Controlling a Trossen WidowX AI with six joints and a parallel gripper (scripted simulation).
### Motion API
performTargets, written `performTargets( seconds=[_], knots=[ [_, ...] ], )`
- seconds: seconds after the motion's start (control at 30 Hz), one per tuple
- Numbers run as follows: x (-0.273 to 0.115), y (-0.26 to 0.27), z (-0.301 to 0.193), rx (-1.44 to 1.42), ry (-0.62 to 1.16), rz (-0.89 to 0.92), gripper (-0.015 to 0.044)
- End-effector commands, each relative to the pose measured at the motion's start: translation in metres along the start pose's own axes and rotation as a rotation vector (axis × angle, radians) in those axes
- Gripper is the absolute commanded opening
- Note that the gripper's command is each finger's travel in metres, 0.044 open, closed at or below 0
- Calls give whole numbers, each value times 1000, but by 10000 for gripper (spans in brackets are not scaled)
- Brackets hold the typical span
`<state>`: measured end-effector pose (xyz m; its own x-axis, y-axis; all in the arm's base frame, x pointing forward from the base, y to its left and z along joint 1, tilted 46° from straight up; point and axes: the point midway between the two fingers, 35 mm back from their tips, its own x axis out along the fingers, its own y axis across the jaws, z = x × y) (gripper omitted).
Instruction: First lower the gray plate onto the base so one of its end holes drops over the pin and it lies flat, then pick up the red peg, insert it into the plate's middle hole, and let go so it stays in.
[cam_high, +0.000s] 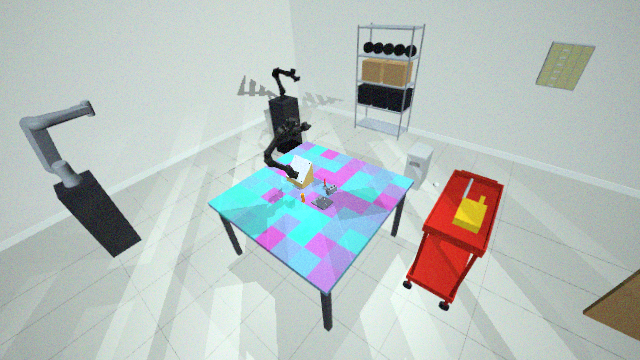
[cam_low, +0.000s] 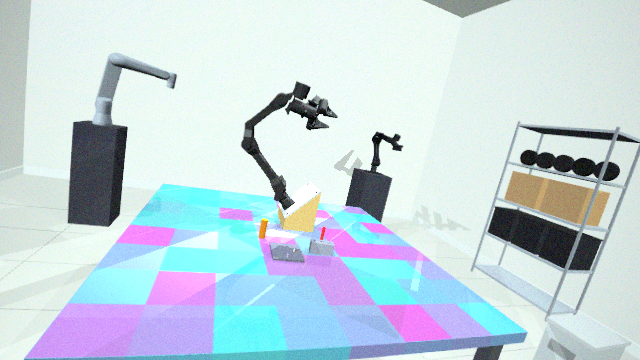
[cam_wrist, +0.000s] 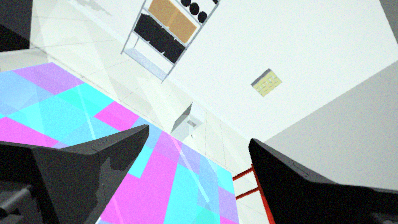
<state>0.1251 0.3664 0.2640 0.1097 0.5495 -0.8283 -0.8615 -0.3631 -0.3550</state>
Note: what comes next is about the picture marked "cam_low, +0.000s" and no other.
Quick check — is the orange-brown cylinder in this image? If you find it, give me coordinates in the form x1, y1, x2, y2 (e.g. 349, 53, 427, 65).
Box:
258, 218, 268, 239

